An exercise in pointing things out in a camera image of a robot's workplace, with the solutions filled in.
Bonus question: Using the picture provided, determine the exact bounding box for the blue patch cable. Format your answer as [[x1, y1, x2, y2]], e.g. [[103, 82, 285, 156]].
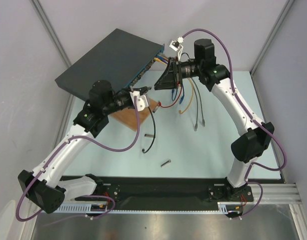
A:
[[155, 55, 186, 104], [155, 54, 178, 100]]

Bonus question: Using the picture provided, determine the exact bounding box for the long grey patch cable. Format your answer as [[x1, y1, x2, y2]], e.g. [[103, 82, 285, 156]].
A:
[[159, 53, 202, 132]]

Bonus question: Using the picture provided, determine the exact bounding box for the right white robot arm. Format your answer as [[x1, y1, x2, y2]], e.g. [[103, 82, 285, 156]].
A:
[[154, 37, 275, 201]]

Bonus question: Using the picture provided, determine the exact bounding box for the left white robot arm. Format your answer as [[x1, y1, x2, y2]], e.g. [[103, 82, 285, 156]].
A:
[[16, 80, 150, 222]]

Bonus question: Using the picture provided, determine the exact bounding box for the wooden board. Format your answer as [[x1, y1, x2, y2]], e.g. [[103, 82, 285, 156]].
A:
[[109, 108, 150, 132]]

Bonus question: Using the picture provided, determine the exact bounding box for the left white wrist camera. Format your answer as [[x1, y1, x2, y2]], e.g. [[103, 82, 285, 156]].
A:
[[130, 90, 150, 112]]

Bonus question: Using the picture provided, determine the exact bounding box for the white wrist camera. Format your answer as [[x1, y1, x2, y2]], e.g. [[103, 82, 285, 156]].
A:
[[130, 90, 150, 112], [169, 36, 184, 60]]

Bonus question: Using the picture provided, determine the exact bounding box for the red patch cable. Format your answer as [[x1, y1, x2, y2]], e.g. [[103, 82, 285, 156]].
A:
[[156, 56, 183, 109]]

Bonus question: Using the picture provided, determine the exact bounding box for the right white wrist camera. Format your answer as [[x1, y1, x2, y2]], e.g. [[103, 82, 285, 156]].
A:
[[169, 36, 184, 60]]

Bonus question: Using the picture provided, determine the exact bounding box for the blue plugged patch cable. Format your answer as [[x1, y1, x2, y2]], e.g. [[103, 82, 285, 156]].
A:
[[155, 55, 186, 104]]

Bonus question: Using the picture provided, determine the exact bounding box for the orange plugged patch cable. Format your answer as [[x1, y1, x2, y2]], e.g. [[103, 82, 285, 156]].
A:
[[177, 79, 195, 116]]

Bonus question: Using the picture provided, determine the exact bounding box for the dark grey network switch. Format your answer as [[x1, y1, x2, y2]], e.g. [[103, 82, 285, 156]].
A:
[[55, 28, 165, 101]]

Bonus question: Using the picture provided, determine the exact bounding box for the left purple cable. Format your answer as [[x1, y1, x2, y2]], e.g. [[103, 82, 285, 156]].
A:
[[15, 97, 141, 223]]

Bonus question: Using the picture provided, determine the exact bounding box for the purple cable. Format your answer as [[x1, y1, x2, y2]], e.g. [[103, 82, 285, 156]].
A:
[[181, 28, 287, 220], [15, 97, 141, 223]]

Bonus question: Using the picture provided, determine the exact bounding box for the black cable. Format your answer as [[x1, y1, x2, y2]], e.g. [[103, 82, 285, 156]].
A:
[[141, 107, 157, 155]]

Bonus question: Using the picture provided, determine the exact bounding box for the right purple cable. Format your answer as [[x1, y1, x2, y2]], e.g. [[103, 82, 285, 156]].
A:
[[181, 28, 287, 220]]

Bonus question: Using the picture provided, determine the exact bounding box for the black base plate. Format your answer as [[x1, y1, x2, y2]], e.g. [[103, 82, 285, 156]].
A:
[[85, 176, 254, 210]]

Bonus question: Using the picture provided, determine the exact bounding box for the white cable duct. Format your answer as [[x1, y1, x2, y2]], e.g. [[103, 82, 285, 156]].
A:
[[54, 202, 242, 215]]

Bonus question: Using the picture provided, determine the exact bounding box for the aluminium rail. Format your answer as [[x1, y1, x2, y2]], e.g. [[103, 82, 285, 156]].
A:
[[250, 181, 302, 205]]

